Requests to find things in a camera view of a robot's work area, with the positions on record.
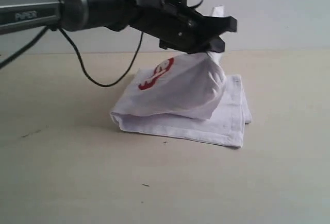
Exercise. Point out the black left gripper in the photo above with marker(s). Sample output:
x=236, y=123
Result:
x=179, y=26

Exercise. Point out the white t-shirt red lettering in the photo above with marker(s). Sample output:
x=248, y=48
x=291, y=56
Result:
x=186, y=97

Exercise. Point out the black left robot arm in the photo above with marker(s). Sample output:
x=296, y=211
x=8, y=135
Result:
x=71, y=15

